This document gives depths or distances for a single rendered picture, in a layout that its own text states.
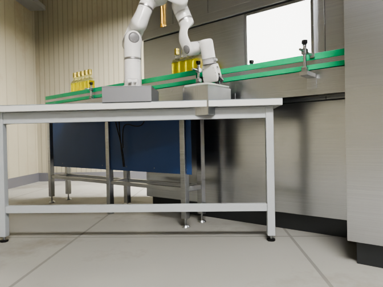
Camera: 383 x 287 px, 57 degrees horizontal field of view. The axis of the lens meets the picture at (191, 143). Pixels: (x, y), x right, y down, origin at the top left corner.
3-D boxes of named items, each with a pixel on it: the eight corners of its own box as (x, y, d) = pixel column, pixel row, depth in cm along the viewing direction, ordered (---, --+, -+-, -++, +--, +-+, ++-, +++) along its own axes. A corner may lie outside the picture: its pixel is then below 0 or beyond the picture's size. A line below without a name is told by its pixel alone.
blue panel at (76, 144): (208, 172, 228) (207, 106, 227) (191, 175, 214) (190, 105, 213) (70, 164, 328) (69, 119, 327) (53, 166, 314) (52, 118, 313)
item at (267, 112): (276, 241, 184) (273, 105, 183) (-2, 242, 192) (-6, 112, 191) (273, 237, 193) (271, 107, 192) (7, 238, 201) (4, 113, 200)
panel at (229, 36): (316, 58, 193) (314, -4, 193) (314, 57, 191) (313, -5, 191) (189, 78, 250) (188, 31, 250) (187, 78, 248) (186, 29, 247)
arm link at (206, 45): (186, 42, 196) (198, 41, 202) (189, 62, 198) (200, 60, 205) (206, 37, 185) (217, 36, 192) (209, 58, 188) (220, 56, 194)
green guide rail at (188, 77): (196, 83, 211) (196, 69, 211) (196, 82, 210) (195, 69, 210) (46, 105, 321) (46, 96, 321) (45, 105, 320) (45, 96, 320)
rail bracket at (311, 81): (318, 89, 174) (317, 43, 174) (305, 85, 161) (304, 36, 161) (308, 90, 177) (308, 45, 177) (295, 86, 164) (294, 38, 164)
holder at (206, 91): (236, 103, 202) (235, 89, 202) (208, 99, 180) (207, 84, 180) (211, 105, 213) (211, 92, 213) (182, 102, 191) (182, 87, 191)
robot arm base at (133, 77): (144, 86, 185) (143, 56, 184) (119, 86, 183) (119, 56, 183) (145, 90, 200) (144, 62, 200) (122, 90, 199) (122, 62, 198)
